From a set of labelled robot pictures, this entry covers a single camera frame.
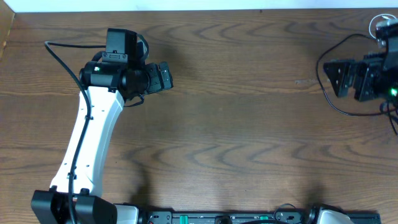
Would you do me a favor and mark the white usb cable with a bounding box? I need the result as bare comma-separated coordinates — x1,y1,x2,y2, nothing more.
368,13,397,40

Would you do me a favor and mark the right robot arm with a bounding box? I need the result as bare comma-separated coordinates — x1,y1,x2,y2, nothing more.
300,18,397,224

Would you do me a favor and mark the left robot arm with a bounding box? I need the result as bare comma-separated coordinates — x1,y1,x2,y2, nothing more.
31,28,173,223

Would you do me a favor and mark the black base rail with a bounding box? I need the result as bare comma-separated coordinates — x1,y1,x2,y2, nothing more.
137,203,381,224

